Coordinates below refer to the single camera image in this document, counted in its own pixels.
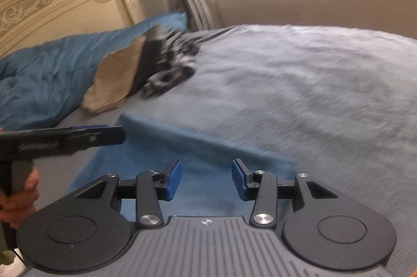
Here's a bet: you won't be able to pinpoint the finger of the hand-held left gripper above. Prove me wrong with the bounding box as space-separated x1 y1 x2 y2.
65 124 126 153

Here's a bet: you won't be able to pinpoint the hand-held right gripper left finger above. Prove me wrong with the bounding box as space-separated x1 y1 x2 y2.
75 159 183 228

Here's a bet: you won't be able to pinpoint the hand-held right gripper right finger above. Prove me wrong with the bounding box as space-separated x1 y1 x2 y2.
231 159 339 228

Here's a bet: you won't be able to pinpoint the blue jeans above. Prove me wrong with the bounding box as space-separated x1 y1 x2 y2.
67 112 298 223

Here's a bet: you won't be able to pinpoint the person's left hand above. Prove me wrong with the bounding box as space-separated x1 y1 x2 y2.
0 170 42 231

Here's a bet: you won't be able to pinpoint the tan folded garment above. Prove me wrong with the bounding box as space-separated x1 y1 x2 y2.
81 35 147 115

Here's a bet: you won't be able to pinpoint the blue pillow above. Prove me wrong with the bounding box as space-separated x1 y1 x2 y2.
0 12 189 132

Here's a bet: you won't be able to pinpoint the black folded garment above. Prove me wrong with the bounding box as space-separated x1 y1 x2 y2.
130 25 164 93

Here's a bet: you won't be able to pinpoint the dark plaid shirt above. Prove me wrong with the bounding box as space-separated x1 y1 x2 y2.
142 28 200 99

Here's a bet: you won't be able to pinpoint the cream carved headboard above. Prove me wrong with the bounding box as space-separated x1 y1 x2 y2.
0 0 144 60

